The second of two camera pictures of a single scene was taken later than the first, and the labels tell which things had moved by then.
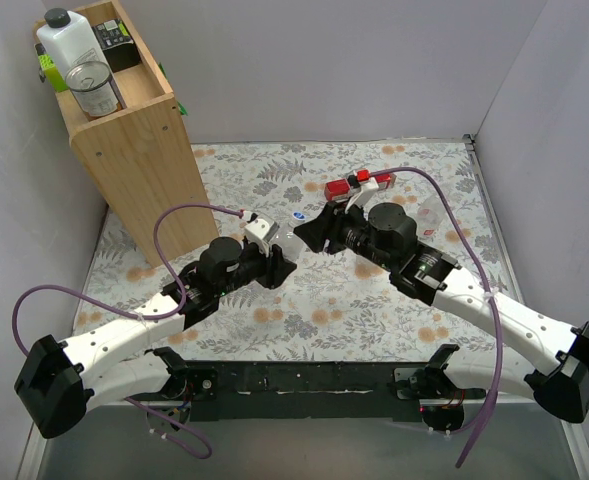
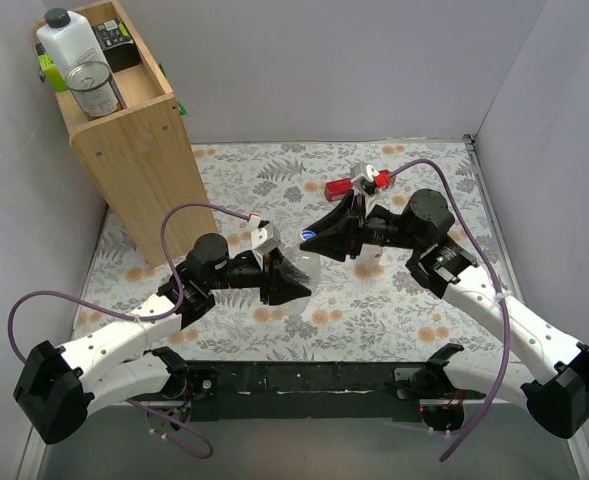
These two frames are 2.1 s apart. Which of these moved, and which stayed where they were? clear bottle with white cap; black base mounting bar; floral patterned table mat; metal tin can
Moved: clear bottle with white cap
Stayed: metal tin can; black base mounting bar; floral patterned table mat
